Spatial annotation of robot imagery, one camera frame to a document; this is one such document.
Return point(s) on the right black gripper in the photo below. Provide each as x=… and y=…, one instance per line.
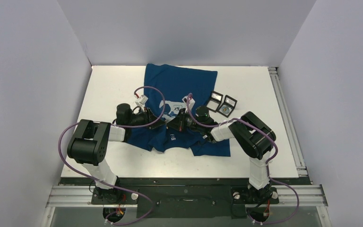
x=181, y=118

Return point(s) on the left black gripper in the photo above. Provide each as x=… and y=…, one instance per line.
x=148, y=117

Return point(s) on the blue cartoon print t-shirt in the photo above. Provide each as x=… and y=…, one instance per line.
x=165, y=87

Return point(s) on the round blue pin badge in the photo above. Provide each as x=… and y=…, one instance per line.
x=225, y=110

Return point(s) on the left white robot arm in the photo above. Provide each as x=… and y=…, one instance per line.
x=89, y=143

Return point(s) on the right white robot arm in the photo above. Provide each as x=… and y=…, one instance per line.
x=255, y=138

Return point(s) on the left black display box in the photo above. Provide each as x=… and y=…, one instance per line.
x=214, y=101

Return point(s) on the black display box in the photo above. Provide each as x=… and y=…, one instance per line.
x=230, y=102
x=214, y=101

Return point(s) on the right black display box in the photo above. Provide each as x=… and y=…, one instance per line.
x=230, y=102

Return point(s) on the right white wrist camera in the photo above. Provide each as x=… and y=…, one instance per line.
x=189, y=102

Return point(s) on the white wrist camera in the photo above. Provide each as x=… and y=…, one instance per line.
x=189, y=102
x=141, y=101

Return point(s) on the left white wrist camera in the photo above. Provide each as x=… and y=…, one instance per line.
x=141, y=101

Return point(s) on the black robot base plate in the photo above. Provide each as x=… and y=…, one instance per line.
x=184, y=197

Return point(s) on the aluminium frame rail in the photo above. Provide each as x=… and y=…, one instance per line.
x=288, y=123

